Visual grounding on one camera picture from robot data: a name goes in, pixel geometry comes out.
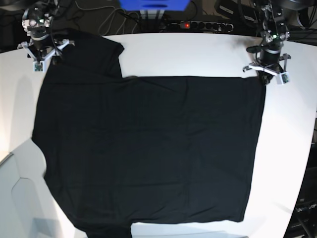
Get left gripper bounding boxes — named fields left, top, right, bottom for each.
left=258, top=44, right=282, bottom=86

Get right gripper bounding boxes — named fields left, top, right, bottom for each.
left=29, top=33, right=63, bottom=65

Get black T-shirt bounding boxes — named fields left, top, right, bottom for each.
left=32, top=29, right=266, bottom=238

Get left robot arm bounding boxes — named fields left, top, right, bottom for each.
left=254, top=0, right=291, bottom=74

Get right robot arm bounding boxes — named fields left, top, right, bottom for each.
left=18, top=0, right=62, bottom=71

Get black power strip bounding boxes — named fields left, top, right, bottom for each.
left=164, top=21, right=234, bottom=34

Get blue box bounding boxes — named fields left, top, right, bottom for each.
left=119, top=0, right=190, bottom=11

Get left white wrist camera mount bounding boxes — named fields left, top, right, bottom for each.
left=243, top=53, right=291, bottom=85

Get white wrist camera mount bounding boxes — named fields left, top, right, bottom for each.
left=17, top=39, right=75, bottom=72
left=243, top=53, right=291, bottom=85

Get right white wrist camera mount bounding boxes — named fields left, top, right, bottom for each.
left=17, top=39, right=75, bottom=72

